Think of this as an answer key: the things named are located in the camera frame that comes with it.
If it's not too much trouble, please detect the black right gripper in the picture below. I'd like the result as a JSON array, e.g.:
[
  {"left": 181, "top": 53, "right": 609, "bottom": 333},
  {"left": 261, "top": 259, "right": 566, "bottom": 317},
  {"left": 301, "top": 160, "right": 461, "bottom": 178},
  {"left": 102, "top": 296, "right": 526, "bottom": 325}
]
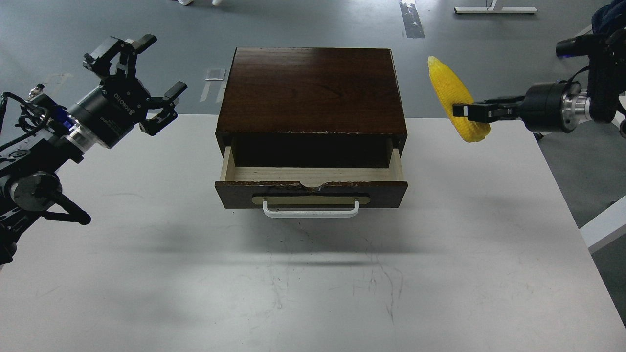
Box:
[{"left": 452, "top": 82, "right": 581, "bottom": 133}]

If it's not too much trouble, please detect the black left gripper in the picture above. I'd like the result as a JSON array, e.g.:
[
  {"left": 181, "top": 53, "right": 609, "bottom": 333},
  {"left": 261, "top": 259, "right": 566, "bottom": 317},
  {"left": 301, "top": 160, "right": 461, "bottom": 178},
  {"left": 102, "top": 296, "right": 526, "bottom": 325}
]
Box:
[{"left": 67, "top": 34, "right": 188, "bottom": 149}]

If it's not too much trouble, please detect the yellow corn cob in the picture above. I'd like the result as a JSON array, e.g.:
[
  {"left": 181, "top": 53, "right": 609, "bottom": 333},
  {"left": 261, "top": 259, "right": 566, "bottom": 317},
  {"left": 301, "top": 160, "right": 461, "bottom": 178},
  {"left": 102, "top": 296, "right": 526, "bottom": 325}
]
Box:
[{"left": 427, "top": 56, "right": 491, "bottom": 143}]

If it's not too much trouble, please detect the wooden drawer with white handle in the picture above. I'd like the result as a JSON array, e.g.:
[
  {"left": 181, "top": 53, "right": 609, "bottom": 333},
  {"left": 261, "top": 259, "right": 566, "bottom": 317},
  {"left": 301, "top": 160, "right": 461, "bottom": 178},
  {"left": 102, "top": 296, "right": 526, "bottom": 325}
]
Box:
[{"left": 215, "top": 147, "right": 408, "bottom": 219}]

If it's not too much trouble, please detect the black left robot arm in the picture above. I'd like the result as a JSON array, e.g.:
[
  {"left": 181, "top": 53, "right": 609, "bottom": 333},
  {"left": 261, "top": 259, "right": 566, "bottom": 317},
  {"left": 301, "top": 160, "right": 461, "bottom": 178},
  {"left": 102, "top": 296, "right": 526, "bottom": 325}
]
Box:
[{"left": 0, "top": 34, "right": 186, "bottom": 264}]

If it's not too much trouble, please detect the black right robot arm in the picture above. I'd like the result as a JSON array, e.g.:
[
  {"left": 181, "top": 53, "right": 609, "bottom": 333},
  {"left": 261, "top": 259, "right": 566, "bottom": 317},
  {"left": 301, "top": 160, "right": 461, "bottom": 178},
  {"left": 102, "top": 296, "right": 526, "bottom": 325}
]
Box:
[{"left": 444, "top": 28, "right": 625, "bottom": 142}]

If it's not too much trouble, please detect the dark wooden drawer cabinet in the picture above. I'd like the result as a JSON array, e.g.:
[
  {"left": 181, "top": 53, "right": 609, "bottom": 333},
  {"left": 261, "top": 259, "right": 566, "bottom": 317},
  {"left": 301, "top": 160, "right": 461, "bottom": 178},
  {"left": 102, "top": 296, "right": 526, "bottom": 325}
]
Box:
[{"left": 215, "top": 47, "right": 408, "bottom": 168}]

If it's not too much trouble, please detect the white desk foot bar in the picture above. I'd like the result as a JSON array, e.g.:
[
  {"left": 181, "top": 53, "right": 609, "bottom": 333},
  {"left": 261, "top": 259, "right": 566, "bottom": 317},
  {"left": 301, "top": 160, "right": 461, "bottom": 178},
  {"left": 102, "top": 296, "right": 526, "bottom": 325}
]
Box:
[{"left": 453, "top": 0, "right": 538, "bottom": 15}]

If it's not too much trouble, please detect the white office chair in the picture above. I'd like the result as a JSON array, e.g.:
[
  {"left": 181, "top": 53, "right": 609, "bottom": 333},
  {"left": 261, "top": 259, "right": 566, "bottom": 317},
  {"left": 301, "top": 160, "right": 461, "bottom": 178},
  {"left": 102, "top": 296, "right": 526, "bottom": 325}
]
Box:
[{"left": 576, "top": 0, "right": 626, "bottom": 36}]

